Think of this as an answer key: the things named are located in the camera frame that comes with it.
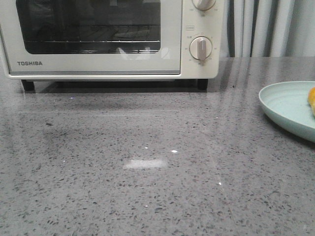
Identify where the oven dial knob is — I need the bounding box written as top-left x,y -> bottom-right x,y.
192,0 -> 216,11
189,36 -> 212,61

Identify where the upper oven dial knob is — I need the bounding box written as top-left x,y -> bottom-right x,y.
192,0 -> 216,11

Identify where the white toaster oven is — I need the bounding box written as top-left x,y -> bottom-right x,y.
0,0 -> 224,90

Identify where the light green round plate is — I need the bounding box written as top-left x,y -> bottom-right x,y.
258,81 -> 315,142

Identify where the grey curtain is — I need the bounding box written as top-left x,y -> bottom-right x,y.
220,0 -> 315,58

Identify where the oven glass door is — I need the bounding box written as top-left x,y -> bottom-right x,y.
0,0 -> 183,76

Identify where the striped orange bread roll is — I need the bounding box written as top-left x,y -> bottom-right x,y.
308,87 -> 315,116

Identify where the lower oven dial knob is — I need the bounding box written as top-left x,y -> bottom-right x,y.
189,36 -> 212,61

